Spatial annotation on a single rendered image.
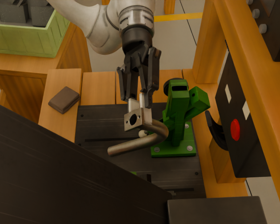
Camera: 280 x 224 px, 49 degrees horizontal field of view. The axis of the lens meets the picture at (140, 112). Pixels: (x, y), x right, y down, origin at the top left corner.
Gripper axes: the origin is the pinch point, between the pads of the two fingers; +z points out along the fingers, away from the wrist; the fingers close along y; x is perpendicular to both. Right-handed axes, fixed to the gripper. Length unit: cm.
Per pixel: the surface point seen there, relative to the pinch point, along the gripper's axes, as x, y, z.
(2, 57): -2, -90, -56
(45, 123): 4, -52, -13
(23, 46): 3, -78, -58
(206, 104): 24.9, 2.3, -8.1
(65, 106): 8, -46, -19
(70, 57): 29, -78, -63
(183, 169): 34.6, -15.3, 6.5
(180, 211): 1.7, 7.7, 21.9
